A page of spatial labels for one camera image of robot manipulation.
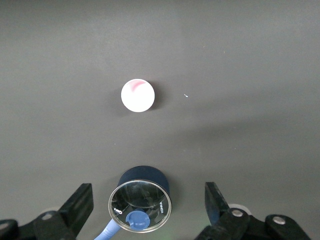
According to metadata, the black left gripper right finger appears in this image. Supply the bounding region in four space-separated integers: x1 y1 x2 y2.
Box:
194 181 311 240

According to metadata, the pink plastic cup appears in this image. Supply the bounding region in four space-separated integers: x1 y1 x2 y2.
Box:
120 78 156 113

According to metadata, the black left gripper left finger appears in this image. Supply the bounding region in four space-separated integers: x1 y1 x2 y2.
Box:
0 183 94 240

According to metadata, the glass lid with blue knob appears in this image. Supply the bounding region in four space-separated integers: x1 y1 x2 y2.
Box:
108 179 173 234

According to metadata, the dark blue saucepan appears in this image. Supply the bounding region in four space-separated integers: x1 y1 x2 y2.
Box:
93 164 173 240

